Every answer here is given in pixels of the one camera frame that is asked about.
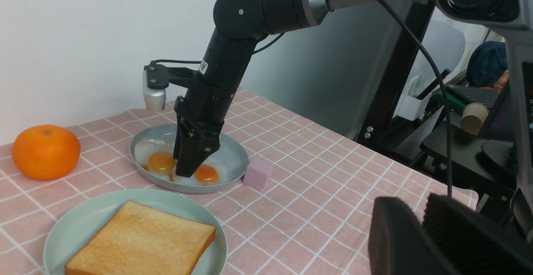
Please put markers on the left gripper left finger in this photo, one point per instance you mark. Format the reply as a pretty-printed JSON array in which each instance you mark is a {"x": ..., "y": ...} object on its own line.
[{"x": 398, "y": 244}]

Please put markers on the pink cube block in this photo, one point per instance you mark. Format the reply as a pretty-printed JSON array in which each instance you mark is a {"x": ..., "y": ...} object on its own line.
[{"x": 258, "y": 174}]

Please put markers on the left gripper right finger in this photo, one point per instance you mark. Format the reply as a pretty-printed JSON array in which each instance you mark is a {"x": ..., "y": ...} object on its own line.
[{"x": 473, "y": 244}]

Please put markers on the toast slice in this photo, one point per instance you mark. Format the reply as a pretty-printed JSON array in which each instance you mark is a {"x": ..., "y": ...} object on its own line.
[{"x": 139, "y": 240}]

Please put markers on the black keyboard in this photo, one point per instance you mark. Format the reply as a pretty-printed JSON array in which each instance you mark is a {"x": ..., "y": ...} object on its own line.
[{"x": 467, "y": 95}]

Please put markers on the white pen holder box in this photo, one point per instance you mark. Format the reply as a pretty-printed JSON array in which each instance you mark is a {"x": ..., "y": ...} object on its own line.
[{"x": 409, "y": 107}]

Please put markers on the mint green centre plate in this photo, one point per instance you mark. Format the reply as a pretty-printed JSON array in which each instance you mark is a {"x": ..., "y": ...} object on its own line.
[{"x": 76, "y": 227}]

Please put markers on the black metal stand frame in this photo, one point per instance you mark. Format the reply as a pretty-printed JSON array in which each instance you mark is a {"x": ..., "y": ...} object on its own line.
[{"x": 397, "y": 69}]

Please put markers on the blue bag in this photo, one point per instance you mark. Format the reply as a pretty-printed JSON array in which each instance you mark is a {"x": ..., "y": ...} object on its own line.
[{"x": 487, "y": 64}]

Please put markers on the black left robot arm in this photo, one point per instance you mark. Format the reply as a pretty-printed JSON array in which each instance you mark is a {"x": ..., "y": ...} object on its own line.
[{"x": 512, "y": 19}]

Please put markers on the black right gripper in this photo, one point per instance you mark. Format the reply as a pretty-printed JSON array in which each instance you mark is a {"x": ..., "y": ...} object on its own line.
[{"x": 202, "y": 112}]

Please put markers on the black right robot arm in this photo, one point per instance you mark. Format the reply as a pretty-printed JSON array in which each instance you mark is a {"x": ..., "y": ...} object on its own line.
[{"x": 239, "y": 26}]

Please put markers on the orange mandarin fruit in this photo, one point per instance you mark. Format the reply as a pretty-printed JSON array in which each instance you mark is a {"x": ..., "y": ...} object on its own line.
[{"x": 46, "y": 152}]

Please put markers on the fried egg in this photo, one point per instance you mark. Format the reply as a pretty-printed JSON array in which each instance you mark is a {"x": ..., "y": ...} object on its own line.
[
  {"x": 211, "y": 172},
  {"x": 155, "y": 156}
]

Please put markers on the grey egg plate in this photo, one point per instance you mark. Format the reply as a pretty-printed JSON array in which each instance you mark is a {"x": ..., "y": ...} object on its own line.
[{"x": 230, "y": 152}]

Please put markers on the paper cup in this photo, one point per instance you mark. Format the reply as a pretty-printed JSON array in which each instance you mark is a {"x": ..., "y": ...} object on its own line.
[{"x": 473, "y": 117}]

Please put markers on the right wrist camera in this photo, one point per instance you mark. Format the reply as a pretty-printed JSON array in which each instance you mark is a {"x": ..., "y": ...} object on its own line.
[{"x": 157, "y": 77}]

